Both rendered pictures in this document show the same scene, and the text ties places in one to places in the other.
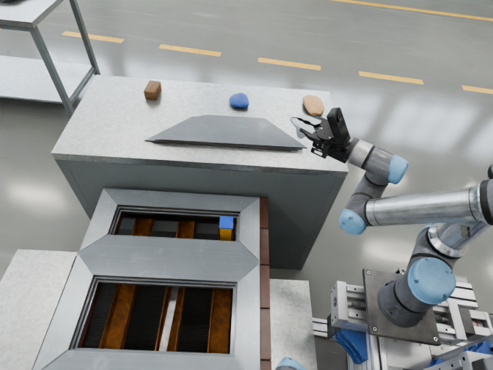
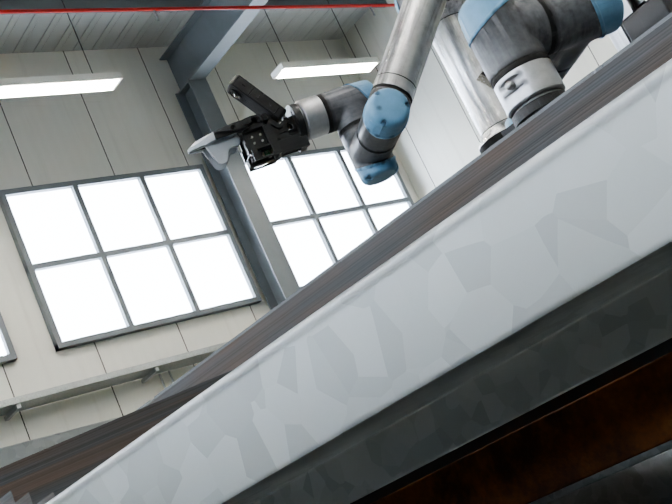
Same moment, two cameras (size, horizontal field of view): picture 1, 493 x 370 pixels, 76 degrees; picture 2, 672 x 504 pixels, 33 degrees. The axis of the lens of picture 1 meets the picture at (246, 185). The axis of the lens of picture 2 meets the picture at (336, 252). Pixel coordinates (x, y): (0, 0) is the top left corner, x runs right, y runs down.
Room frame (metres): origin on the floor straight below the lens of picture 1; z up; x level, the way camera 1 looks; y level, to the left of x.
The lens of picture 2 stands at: (-0.61, 1.11, 0.69)
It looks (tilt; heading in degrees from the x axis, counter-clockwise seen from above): 14 degrees up; 314
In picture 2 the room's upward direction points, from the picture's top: 25 degrees counter-clockwise
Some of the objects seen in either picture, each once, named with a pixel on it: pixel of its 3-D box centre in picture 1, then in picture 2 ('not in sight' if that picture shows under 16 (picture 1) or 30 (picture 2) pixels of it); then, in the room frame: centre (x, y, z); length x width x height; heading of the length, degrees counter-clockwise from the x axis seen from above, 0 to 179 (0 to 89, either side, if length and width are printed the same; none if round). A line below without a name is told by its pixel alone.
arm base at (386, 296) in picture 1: (406, 298); not in sight; (0.41, -0.55, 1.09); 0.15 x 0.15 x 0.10
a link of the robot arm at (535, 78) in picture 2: not in sight; (529, 92); (0.06, 0.00, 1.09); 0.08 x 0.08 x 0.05
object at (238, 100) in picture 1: (239, 100); not in sight; (1.38, 0.08, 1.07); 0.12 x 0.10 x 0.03; 18
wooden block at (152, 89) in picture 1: (152, 90); not in sight; (1.38, 0.53, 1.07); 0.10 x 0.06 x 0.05; 177
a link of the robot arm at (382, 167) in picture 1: (384, 166); (348, 107); (0.65, -0.39, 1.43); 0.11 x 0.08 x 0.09; 61
